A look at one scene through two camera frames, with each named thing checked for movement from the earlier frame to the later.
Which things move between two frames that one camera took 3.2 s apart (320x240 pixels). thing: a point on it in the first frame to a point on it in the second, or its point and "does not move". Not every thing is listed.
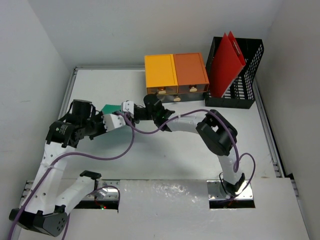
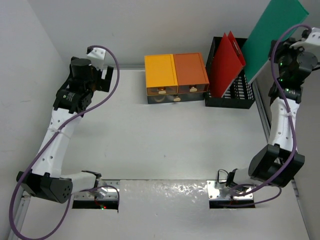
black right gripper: x=136 y=113 to x=275 y=50
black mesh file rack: x=241 y=93 does not move
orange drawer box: x=190 y=74 does not move
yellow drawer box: x=160 y=74 does not move
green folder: x=108 y=109 to x=277 y=16
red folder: x=227 y=62 does not move
